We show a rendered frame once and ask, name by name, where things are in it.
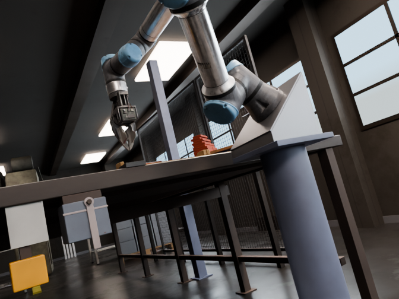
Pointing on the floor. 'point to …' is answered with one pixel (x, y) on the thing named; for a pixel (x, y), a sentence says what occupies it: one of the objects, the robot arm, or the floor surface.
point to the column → (301, 216)
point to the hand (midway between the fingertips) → (127, 147)
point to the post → (170, 144)
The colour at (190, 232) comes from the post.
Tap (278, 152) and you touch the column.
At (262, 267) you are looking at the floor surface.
